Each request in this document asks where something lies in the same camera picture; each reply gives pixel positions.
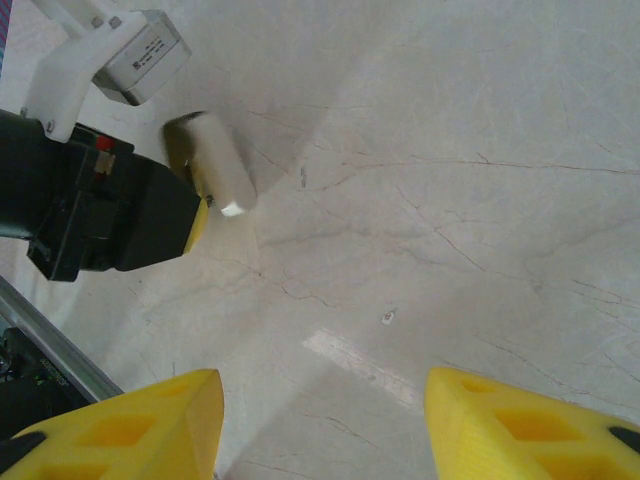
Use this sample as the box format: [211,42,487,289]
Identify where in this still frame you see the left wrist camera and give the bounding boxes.
[19,0,194,144]

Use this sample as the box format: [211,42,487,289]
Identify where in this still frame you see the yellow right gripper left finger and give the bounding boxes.
[0,368,225,480]

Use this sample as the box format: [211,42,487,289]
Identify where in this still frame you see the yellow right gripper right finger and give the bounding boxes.
[424,367,640,480]

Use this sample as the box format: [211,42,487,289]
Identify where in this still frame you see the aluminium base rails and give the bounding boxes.
[0,273,126,404]

